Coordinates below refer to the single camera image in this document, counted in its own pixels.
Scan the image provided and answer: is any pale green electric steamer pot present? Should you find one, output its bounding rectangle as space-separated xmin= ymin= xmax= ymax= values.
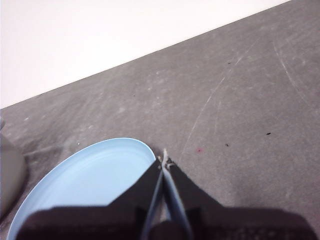
xmin=0 ymin=117 xmax=26 ymax=218

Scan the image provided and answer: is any blue round plate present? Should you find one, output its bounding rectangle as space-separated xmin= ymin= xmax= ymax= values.
xmin=6 ymin=136 xmax=165 ymax=240

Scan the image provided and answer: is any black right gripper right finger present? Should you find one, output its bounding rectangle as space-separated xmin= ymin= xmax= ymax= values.
xmin=151 ymin=162 xmax=317 ymax=240

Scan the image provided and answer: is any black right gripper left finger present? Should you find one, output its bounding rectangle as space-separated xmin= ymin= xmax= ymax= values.
xmin=16 ymin=159 xmax=163 ymax=240

